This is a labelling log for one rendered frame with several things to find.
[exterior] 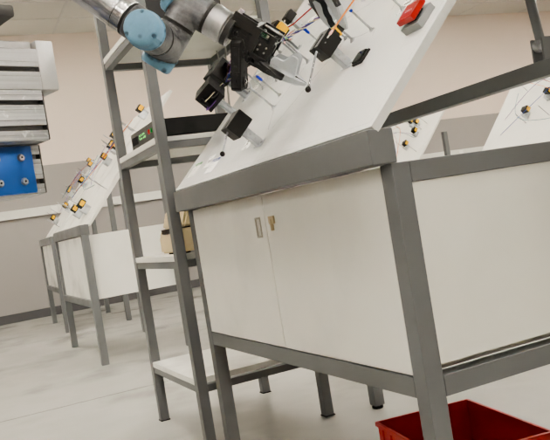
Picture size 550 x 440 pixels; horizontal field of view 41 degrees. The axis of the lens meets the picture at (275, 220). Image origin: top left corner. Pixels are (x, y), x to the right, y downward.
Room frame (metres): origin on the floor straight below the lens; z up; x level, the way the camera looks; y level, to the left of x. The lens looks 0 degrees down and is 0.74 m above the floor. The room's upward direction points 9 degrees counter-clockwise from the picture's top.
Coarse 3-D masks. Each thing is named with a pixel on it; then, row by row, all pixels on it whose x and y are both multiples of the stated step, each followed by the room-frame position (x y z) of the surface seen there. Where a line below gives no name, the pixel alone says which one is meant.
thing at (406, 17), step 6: (420, 0) 1.43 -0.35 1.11; (408, 6) 1.46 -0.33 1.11; (414, 6) 1.43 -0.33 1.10; (420, 6) 1.43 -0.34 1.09; (402, 12) 1.47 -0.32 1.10; (408, 12) 1.44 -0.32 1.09; (414, 12) 1.42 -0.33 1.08; (420, 12) 1.44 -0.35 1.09; (402, 18) 1.44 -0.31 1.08; (408, 18) 1.43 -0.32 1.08; (414, 18) 1.42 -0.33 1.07; (402, 24) 1.45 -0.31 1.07
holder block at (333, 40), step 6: (330, 30) 1.64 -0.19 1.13; (324, 36) 1.63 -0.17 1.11; (330, 36) 1.64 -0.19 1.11; (336, 36) 1.65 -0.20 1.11; (318, 42) 1.64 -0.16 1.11; (324, 42) 1.63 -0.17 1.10; (330, 42) 1.64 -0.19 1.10; (336, 42) 1.65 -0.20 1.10; (312, 48) 1.65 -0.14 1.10; (318, 48) 1.63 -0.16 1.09; (324, 48) 1.63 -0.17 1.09; (330, 48) 1.64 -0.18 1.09; (318, 54) 1.65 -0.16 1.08; (324, 54) 1.64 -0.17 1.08; (330, 54) 1.64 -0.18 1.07; (324, 60) 1.66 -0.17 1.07
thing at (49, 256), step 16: (96, 160) 7.58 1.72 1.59; (80, 176) 6.74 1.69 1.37; (80, 192) 6.93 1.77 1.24; (112, 208) 6.74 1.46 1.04; (64, 224) 6.57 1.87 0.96; (96, 224) 7.80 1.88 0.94; (112, 224) 6.73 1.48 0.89; (48, 240) 6.70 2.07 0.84; (48, 256) 7.13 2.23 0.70; (48, 272) 7.40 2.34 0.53; (48, 288) 7.46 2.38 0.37; (64, 304) 6.53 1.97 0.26; (128, 304) 6.75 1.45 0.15; (64, 320) 6.52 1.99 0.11
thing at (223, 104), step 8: (208, 80) 2.26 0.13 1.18; (200, 88) 2.29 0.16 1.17; (208, 88) 2.23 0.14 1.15; (216, 88) 2.23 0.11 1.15; (224, 88) 2.31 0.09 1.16; (200, 96) 2.24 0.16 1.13; (208, 96) 2.28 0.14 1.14; (216, 96) 2.27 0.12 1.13; (208, 104) 2.27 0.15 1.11; (216, 104) 2.25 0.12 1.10; (224, 104) 2.30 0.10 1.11; (232, 112) 2.32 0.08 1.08
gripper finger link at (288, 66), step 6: (276, 60) 1.60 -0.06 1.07; (282, 60) 1.60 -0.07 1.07; (288, 60) 1.59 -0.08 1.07; (294, 60) 1.59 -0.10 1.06; (276, 66) 1.61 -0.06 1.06; (282, 66) 1.60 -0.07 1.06; (288, 66) 1.60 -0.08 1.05; (294, 66) 1.60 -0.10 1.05; (282, 72) 1.60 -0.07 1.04; (288, 72) 1.61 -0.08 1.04; (294, 72) 1.60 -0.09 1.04; (288, 78) 1.60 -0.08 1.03; (294, 78) 1.61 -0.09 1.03; (294, 84) 1.62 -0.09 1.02; (300, 84) 1.62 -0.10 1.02
